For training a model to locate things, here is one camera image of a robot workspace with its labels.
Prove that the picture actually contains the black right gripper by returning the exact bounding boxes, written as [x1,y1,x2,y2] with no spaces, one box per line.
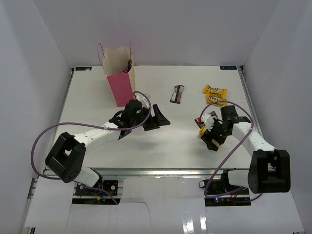
[201,118,231,152]

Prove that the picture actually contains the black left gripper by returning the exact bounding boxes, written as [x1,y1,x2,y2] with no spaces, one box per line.
[131,104,170,132]

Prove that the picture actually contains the yellow snack bar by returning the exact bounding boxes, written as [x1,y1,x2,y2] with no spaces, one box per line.
[200,130,223,146]

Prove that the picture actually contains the yellow M&M packet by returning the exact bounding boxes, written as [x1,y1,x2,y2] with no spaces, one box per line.
[206,94,227,108]
[202,84,227,99]

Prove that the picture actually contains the dark blue purple snack bag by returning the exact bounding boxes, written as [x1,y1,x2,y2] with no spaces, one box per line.
[121,59,133,74]

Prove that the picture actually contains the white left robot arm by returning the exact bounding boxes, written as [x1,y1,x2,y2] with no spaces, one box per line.
[45,99,171,195]

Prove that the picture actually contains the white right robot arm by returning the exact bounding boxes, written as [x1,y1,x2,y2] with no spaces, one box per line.
[195,105,291,195]

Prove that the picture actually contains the pink cream paper bag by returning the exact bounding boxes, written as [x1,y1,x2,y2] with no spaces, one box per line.
[97,43,135,107]

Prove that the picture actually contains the brown chocolate bar centre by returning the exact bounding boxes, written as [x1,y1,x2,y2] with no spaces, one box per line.
[170,85,185,104]

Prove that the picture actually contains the blue label right corner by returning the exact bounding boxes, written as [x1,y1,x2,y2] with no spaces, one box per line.
[220,66,237,70]

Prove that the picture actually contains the blue label corner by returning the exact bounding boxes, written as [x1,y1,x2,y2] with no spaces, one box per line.
[220,66,237,70]
[75,66,92,71]

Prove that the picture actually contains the blue label left corner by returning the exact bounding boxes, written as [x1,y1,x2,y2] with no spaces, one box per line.
[75,66,92,71]

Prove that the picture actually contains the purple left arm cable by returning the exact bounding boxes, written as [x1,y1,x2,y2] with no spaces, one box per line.
[30,91,151,204]

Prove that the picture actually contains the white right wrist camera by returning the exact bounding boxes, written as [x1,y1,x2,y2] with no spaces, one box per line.
[198,112,217,131]

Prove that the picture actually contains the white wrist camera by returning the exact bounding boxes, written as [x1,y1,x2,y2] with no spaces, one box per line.
[198,112,217,131]
[135,93,150,109]

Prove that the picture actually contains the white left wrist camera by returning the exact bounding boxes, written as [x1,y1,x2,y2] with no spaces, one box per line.
[135,93,150,109]

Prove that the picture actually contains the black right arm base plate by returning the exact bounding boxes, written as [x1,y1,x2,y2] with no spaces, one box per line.
[204,179,251,207]

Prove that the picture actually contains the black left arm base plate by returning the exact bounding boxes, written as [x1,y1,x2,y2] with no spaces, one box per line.
[74,180,118,196]

